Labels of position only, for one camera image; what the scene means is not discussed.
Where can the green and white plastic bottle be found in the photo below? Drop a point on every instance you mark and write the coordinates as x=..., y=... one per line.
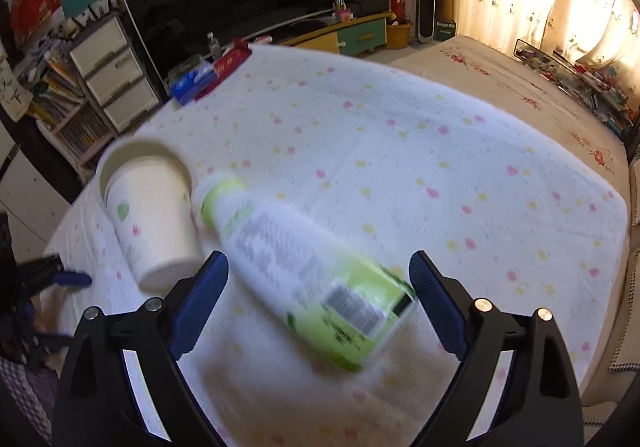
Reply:
x=300, y=272

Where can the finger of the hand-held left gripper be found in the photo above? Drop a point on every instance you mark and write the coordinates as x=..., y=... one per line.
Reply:
x=72, y=278

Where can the clear pump bottle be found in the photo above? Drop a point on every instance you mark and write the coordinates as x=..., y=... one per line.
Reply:
x=214, y=49

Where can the bookshelf with books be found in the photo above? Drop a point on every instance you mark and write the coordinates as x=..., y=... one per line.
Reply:
x=60, y=97

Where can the yellow and green television cabinet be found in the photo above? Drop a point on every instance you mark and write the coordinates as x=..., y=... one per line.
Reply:
x=360, y=39

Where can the dotted white tablecloth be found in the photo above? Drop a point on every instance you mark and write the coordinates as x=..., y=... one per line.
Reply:
x=400, y=177

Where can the black flat box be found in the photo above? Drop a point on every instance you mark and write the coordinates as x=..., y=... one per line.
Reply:
x=367, y=3

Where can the yellow bucket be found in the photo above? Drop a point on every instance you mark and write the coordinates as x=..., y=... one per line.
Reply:
x=400, y=37

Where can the white paper sheet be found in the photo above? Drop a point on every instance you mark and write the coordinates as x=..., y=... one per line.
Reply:
x=15, y=92

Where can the white plastic drawer unit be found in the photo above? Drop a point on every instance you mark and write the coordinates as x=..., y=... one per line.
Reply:
x=115, y=77

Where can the small black box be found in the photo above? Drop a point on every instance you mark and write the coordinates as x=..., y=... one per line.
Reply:
x=445, y=30

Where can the bed with floral sheet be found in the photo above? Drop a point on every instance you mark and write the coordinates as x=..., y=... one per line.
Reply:
x=500, y=77

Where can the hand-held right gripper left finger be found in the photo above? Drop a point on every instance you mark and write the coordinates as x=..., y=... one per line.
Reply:
x=200, y=302

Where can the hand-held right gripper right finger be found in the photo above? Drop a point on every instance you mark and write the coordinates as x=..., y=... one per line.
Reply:
x=440, y=302

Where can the blue tissue pack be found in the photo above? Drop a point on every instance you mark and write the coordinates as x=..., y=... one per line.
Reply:
x=192, y=82

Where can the red wall poster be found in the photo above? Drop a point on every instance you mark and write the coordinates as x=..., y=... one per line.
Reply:
x=35, y=12

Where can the paper cup with pink flower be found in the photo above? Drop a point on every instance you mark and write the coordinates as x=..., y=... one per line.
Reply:
x=150, y=227

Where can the flat red box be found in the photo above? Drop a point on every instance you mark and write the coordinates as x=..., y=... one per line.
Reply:
x=230, y=62

